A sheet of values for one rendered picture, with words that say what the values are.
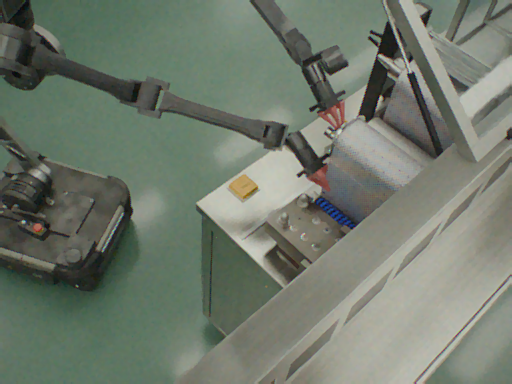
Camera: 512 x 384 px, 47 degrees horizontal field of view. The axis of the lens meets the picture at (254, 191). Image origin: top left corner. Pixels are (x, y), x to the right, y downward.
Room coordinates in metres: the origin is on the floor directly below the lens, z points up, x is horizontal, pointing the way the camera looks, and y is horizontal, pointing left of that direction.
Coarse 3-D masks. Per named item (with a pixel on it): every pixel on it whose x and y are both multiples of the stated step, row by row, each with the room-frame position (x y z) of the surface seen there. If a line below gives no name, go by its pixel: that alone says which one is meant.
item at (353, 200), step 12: (336, 168) 1.08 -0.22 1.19; (336, 180) 1.07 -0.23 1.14; (348, 180) 1.05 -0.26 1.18; (324, 192) 1.09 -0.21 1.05; (336, 192) 1.06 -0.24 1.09; (348, 192) 1.04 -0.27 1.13; (360, 192) 1.02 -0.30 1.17; (336, 204) 1.06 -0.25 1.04; (348, 204) 1.03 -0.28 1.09; (360, 204) 1.01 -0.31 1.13; (372, 204) 0.98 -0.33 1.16; (348, 216) 1.02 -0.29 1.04; (360, 216) 1.00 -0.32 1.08
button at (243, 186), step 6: (234, 180) 1.19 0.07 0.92; (240, 180) 1.19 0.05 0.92; (246, 180) 1.20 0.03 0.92; (252, 180) 1.20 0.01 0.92; (234, 186) 1.17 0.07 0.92; (240, 186) 1.17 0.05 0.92; (246, 186) 1.17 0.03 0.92; (252, 186) 1.18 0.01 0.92; (240, 192) 1.14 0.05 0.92; (246, 192) 1.15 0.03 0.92; (252, 192) 1.16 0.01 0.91
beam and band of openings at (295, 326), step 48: (432, 192) 0.66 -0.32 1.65; (480, 192) 0.81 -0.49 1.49; (384, 240) 0.55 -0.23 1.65; (432, 240) 0.68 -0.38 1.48; (288, 288) 0.43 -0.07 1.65; (336, 288) 0.44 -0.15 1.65; (384, 288) 0.56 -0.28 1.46; (240, 336) 0.35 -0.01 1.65; (288, 336) 0.35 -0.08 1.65; (336, 336) 0.45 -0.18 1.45
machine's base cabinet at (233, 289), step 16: (208, 224) 1.06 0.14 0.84; (208, 240) 1.05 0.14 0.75; (224, 240) 1.00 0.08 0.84; (208, 256) 1.05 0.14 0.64; (224, 256) 1.00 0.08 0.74; (240, 256) 0.95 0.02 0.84; (208, 272) 1.05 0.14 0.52; (224, 272) 1.00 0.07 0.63; (240, 272) 0.95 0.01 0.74; (256, 272) 0.90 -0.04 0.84; (208, 288) 1.05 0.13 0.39; (224, 288) 1.00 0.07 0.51; (240, 288) 0.95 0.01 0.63; (256, 288) 0.90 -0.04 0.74; (272, 288) 0.86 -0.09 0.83; (208, 304) 1.05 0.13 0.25; (224, 304) 0.99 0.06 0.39; (240, 304) 0.94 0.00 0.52; (256, 304) 0.89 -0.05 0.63; (224, 320) 0.99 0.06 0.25; (240, 320) 0.93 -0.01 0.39; (224, 336) 0.98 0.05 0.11
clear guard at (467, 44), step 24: (432, 0) 0.97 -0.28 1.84; (456, 0) 1.00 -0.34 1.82; (480, 0) 1.04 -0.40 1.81; (504, 0) 1.07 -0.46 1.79; (432, 24) 0.93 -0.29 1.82; (456, 24) 0.96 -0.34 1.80; (480, 24) 0.99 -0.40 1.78; (504, 24) 1.03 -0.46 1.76; (456, 48) 0.92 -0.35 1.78; (480, 48) 0.95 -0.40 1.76; (504, 48) 0.99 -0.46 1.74; (456, 72) 0.88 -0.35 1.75; (480, 72) 0.91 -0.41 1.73; (504, 72) 0.94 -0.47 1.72; (480, 96) 0.87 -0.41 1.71; (504, 96) 0.90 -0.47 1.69; (480, 120) 0.83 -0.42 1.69
